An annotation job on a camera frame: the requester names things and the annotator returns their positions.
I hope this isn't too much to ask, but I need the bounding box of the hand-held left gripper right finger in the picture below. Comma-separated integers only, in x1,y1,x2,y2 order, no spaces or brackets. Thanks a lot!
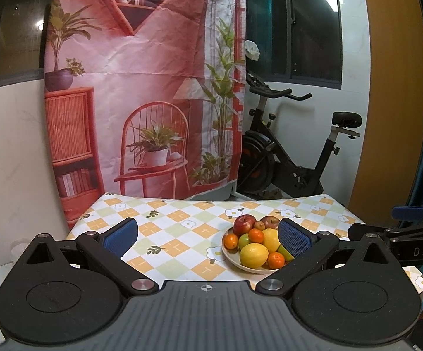
256,218,391,297

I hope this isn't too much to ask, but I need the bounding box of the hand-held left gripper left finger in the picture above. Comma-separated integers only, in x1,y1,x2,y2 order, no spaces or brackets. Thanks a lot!
23,217,159,297

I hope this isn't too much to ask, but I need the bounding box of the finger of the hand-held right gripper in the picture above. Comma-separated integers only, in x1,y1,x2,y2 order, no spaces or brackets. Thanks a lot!
348,222,398,242
392,206,423,223

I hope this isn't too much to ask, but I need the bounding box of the round yellow lemon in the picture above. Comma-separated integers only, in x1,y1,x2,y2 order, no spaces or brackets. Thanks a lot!
262,228,281,253

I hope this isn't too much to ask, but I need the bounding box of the large oval yellow lemon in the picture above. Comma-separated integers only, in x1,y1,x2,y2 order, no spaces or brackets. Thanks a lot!
240,243,269,268

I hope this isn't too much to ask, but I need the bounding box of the beige plate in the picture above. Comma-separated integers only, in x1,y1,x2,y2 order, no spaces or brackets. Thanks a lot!
221,223,300,274

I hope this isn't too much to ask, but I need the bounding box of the checkered floral tablecloth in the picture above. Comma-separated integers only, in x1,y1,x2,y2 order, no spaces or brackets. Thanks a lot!
67,192,423,293

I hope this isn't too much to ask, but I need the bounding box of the black exercise bike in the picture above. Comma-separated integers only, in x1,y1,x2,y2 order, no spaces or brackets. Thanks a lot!
235,73,363,202

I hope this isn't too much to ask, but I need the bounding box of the brown wooden panel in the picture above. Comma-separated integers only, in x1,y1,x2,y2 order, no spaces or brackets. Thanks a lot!
347,0,423,223

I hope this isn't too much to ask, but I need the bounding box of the printed pink backdrop cloth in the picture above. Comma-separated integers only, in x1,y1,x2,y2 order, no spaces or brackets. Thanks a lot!
44,0,248,229

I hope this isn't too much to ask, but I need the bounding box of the white cloth on bike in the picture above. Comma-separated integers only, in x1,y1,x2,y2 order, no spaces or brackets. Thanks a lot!
244,39,261,60

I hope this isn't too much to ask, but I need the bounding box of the dark sliding window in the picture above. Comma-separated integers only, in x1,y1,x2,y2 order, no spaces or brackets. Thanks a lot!
246,0,343,89

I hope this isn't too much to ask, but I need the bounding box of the dark glass window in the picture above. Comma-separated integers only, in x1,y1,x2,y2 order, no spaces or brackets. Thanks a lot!
0,0,56,90

